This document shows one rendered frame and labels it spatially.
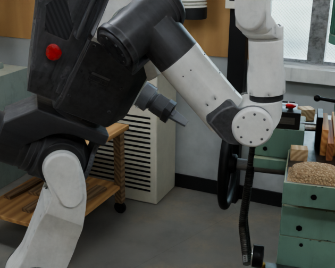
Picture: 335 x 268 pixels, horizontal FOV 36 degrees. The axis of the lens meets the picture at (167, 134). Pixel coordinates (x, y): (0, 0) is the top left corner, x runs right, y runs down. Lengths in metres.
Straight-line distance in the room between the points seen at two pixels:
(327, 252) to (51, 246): 0.72
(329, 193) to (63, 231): 0.65
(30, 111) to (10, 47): 2.56
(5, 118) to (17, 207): 1.60
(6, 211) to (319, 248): 1.73
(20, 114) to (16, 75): 2.21
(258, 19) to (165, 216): 2.15
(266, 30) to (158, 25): 0.19
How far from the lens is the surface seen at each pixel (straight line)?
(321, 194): 1.32
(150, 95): 1.64
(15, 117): 1.18
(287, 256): 1.49
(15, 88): 3.39
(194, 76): 0.97
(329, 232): 1.45
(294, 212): 1.42
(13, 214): 2.72
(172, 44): 0.96
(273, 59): 0.98
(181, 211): 3.03
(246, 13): 0.95
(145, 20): 0.95
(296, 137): 1.50
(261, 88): 0.99
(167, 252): 2.66
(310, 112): 1.78
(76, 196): 1.23
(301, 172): 1.31
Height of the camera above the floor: 1.44
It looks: 20 degrees down
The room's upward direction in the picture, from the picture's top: 1 degrees clockwise
